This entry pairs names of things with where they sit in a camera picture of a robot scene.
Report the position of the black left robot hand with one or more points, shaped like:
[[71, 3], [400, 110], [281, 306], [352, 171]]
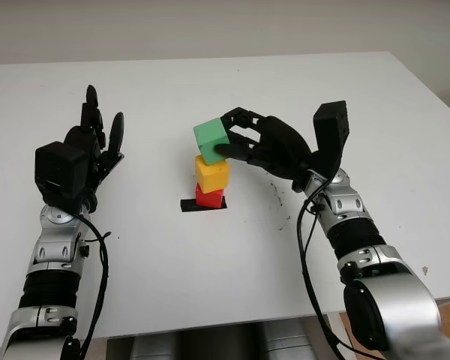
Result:
[[78, 137]]

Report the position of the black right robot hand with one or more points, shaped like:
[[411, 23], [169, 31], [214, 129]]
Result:
[[281, 146]]

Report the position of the green cube block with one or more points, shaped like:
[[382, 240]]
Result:
[[210, 137]]

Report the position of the yellow cube block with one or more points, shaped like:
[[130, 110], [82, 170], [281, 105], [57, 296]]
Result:
[[212, 176]]

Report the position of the red cube block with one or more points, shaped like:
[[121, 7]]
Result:
[[210, 199]]

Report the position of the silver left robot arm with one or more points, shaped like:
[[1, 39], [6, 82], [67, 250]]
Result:
[[54, 247]]

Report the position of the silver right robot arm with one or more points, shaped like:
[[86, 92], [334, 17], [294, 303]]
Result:
[[345, 202]]

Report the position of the black tape strip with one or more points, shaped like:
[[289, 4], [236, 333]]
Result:
[[187, 206]]

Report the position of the small tan scrap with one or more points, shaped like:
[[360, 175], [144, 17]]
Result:
[[425, 270]]

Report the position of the grey robot torso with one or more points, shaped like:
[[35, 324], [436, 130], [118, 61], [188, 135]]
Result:
[[225, 343]]

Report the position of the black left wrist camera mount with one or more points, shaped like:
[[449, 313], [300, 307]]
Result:
[[60, 168]]

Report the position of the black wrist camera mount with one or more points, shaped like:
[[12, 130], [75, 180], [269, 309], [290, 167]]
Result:
[[60, 168], [330, 127]]

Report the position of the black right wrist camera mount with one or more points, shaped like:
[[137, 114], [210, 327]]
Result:
[[330, 127]]

